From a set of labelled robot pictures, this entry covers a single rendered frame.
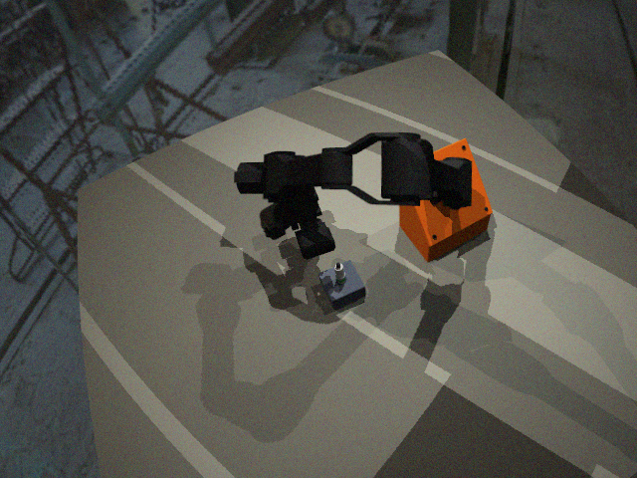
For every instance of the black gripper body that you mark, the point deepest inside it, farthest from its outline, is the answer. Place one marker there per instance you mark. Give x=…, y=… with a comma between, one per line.
x=316, y=239

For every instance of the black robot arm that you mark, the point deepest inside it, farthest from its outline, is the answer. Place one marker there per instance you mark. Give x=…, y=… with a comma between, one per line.
x=409, y=174

